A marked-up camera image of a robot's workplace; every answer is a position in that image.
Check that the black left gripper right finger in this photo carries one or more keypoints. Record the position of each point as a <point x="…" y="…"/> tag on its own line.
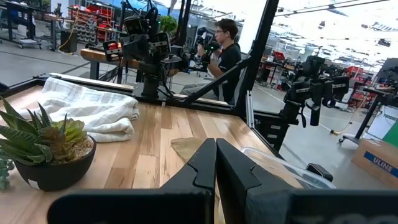
<point x="245" y="193"/>

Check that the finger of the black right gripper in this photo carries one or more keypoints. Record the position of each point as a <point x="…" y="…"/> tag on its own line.
<point x="143" y="51"/>
<point x="131" y="51"/>

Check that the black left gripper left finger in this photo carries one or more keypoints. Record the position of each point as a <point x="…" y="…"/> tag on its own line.
<point x="202" y="171"/>

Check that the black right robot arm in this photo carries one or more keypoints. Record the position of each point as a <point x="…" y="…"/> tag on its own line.
<point x="150" y="84"/>

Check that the black background robot arm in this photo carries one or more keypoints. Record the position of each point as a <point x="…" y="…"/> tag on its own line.
<point x="311" y="90"/>

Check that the clear plastic tupperware container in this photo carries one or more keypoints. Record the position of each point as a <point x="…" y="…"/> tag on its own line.
<point x="280" y="168"/>

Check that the green background plant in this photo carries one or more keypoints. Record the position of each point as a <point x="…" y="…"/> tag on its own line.
<point x="169" y="25"/>

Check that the tan cloth napkin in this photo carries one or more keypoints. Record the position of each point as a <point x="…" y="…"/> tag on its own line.
<point x="186" y="147"/>

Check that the wooden background table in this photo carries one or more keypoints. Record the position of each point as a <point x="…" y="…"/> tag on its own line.
<point x="93" y="56"/>

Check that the black handheld device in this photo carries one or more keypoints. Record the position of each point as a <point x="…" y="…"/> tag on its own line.
<point x="207" y="49"/>

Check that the red parts shelf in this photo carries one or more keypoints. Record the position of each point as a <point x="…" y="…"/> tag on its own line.
<point x="93" y="21"/>

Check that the black bin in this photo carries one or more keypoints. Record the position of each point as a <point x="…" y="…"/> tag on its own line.
<point x="69" y="41"/>

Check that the person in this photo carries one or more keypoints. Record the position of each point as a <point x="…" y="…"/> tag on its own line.
<point x="228" y="62"/>

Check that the white checked towel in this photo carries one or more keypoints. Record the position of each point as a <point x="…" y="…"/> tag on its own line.
<point x="93" y="109"/>

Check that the small black device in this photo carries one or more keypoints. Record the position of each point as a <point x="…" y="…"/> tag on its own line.
<point x="318" y="171"/>

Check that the spiky succulent in black pot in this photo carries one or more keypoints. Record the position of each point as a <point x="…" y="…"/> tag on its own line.
<point x="46" y="149"/>

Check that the cardboard box with blue label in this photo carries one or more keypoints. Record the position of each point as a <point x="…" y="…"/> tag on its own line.
<point x="377" y="161"/>

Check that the white and green sign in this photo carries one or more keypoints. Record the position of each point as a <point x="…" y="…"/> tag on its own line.
<point x="385" y="124"/>

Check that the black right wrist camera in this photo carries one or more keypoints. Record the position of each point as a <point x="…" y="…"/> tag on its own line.
<point x="133" y="25"/>

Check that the silver aluminium rail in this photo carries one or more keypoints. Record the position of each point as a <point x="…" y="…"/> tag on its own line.
<point x="249" y="109"/>

